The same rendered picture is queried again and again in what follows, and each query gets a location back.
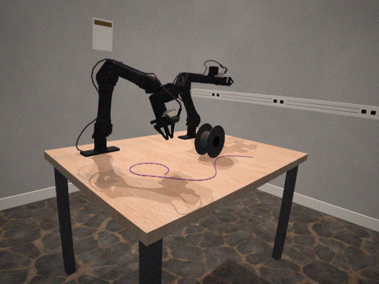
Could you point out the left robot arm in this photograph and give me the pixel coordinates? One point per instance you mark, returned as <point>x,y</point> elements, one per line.
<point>184,88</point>

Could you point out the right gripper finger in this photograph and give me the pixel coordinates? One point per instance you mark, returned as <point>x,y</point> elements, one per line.
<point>172,129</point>
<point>158,128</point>

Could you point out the black and grey cable reel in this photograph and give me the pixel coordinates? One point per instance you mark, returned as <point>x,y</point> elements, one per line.
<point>209,140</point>

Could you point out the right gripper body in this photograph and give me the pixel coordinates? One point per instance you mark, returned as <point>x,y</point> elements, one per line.
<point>160,111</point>

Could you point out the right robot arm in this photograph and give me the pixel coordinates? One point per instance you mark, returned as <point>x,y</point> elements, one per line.
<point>107,74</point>

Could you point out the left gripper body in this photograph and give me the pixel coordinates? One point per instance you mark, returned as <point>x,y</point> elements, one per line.
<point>222,79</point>

